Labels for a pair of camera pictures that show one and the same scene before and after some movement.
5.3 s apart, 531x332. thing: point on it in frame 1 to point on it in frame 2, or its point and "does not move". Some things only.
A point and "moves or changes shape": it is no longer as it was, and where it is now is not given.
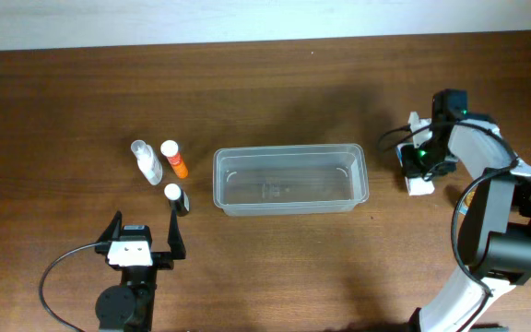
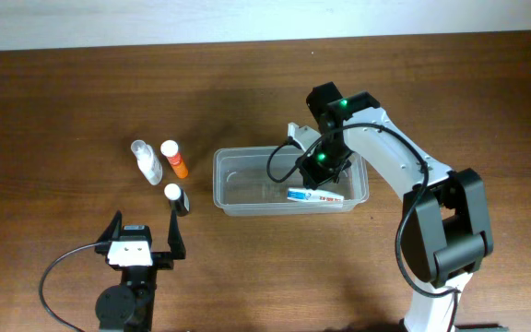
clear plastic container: (289, 180) does not move
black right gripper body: (429, 160) to (324, 162)
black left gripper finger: (113, 231) does not move
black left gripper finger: (174, 238) does not move
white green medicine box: (415, 185) moves or changes shape
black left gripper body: (162, 260) does not move
